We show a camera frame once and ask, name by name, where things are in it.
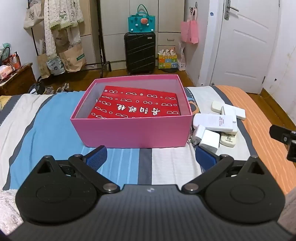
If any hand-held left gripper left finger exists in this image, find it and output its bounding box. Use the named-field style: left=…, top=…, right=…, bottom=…
left=30, top=146, right=121, bottom=194

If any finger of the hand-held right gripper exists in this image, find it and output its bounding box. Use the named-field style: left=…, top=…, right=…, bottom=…
left=269, top=125, right=296, bottom=163

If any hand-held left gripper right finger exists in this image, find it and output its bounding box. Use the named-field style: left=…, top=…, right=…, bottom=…
left=181, top=146, right=271, bottom=194

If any white square power adapter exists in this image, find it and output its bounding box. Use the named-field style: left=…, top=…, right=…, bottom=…
left=199, top=129, right=221, bottom=154

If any white plug charger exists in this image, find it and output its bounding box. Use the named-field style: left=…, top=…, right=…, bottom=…
left=191, top=125, right=207, bottom=146

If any cream buttoned remote control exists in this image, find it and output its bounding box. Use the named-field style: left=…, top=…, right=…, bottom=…
left=220, top=131, right=238, bottom=148

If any white labelled remote control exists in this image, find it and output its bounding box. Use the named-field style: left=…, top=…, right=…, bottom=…
left=193, top=113, right=238, bottom=133

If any pink cardboard box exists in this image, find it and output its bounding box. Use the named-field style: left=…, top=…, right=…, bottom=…
left=70, top=75, right=193, bottom=148

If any cream rounded remote control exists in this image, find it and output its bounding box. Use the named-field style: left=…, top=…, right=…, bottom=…
left=211, top=101, right=229, bottom=114

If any black plastic bag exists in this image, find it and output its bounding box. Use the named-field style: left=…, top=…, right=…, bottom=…
left=28, top=75, right=47, bottom=94

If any white door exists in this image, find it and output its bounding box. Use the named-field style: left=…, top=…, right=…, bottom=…
left=211, top=0, right=281, bottom=94

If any white plastic bag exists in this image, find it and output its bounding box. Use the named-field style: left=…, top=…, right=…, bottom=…
left=177, top=42, right=186, bottom=71

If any white fluffy blanket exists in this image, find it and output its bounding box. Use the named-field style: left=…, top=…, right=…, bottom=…
left=0, top=189, right=23, bottom=229

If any blue printed bag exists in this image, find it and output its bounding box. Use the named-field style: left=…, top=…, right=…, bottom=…
left=46, top=57, right=65, bottom=75

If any large brown paper bag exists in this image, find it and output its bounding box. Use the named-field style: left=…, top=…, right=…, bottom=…
left=59, top=43, right=87, bottom=72

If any colourful gift bag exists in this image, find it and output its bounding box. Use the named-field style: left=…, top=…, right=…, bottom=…
left=158, top=49, right=177, bottom=69

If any small brown paper bag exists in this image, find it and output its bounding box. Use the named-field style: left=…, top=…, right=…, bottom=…
left=37, top=52, right=51, bottom=79

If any yellow pillow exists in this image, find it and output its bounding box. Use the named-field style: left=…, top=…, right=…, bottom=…
left=0, top=95, right=11, bottom=110

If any wooden nightstand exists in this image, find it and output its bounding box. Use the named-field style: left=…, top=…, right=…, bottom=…
left=0, top=62, right=37, bottom=96

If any black suitcase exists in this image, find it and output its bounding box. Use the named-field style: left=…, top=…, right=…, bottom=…
left=124, top=32, right=156, bottom=75

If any black coat rack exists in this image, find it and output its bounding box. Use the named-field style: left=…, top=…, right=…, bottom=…
left=31, top=0, right=112, bottom=79

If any tissue box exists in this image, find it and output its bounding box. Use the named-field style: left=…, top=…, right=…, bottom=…
left=0, top=65, right=12, bottom=80

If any red packet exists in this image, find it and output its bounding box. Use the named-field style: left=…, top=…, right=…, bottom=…
left=9, top=51, right=22, bottom=69

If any pink paper bag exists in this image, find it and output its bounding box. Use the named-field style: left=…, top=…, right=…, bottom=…
left=180, top=7, right=199, bottom=44

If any green printed bag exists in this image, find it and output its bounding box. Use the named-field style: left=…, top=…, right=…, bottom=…
left=1, top=43, right=12, bottom=62

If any teal felt handbag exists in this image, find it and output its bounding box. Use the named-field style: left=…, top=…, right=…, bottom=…
left=128, top=4, right=156, bottom=33

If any white wardrobe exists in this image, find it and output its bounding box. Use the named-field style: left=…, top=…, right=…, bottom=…
left=97, top=0, right=210, bottom=71

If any white knitted sweater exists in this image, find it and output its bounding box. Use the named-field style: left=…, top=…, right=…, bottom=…
left=44, top=0, right=84, bottom=57

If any canvas tote bag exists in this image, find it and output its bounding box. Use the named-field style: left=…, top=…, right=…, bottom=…
left=23, top=0, right=44, bottom=29

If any silver door handle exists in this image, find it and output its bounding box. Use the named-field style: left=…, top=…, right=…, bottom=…
left=224, top=0, right=239, bottom=20

